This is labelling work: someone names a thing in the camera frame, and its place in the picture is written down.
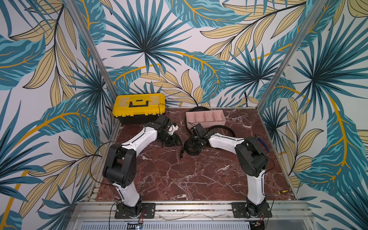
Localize yellow black screwdriver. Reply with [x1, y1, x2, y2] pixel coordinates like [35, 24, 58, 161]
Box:
[277, 189, 288, 195]

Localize pink divided storage tray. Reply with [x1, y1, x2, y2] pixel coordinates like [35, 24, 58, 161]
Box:
[186, 110, 226, 129]

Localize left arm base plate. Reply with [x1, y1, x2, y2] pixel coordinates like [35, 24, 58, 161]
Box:
[115, 203, 156, 219]

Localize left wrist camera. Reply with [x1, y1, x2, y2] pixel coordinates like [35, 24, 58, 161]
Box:
[168, 124, 179, 135]

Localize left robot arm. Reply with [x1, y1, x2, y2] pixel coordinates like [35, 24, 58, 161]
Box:
[102, 115, 182, 209]

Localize blue handled pliers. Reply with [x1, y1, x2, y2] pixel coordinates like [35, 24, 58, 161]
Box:
[256, 138, 270, 153]

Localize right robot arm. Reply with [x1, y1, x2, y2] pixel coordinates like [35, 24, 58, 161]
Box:
[185, 124, 268, 207]

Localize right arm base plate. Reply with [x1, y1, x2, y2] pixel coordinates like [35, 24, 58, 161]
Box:
[231, 201, 273, 219]

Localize yellow black toolbox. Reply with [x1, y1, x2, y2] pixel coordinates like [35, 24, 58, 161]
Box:
[112, 93, 166, 125]

